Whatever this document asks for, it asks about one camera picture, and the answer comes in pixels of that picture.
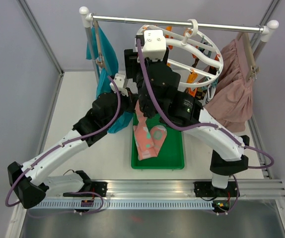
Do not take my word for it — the teal cloth on hanger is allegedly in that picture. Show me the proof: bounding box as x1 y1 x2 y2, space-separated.
74 27 134 138

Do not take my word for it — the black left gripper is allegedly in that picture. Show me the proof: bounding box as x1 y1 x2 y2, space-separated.
105 87 138 129

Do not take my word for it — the white round clip hanger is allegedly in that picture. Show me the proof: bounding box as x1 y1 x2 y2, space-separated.
137 19 224 88

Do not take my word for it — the pink pleated skirt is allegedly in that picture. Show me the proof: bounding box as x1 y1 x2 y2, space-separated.
205 33 254 133

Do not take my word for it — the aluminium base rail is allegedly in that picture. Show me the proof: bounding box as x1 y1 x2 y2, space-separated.
105 179 285 200

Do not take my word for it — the wooden clip hanger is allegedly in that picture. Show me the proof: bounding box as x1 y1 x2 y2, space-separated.
236 32 259 82
93 21 106 69

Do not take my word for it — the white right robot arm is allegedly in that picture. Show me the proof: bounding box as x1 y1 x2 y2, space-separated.
124 49 249 196

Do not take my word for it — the brown argyle sock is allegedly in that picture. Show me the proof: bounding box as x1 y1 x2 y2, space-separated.
188 87 207 100

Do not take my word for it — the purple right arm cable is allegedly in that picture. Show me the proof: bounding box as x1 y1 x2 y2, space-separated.
136 39 275 171

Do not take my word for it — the green plastic tray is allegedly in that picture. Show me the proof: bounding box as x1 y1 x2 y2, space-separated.
131 127 185 170

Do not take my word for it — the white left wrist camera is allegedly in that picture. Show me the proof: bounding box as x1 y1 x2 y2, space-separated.
110 73 129 97

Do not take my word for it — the white slotted cable duct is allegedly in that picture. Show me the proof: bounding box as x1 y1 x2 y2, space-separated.
34 199 214 210

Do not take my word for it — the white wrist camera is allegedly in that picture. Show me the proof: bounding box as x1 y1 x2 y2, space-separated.
110 73 129 97
136 29 167 61

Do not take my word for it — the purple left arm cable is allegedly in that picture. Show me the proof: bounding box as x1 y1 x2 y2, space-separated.
5 75 122 207

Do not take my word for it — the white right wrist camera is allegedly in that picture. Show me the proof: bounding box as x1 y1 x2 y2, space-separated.
136 29 167 61

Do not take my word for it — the pink patterned sock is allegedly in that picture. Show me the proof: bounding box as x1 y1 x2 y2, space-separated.
150 125 167 157
133 101 155 161

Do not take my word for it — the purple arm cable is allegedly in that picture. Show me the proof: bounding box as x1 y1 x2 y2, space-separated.
5 75 122 207
136 39 275 171

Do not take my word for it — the wooden right clip hanger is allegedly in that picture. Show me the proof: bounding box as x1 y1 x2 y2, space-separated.
236 32 259 82

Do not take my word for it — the wooden left clip hanger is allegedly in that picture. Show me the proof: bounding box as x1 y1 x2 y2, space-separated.
93 21 106 69

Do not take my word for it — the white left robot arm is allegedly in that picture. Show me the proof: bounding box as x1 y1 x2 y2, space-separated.
7 88 138 209

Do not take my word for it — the metal clothes rack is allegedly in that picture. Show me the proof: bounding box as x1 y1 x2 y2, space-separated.
79 6 279 82

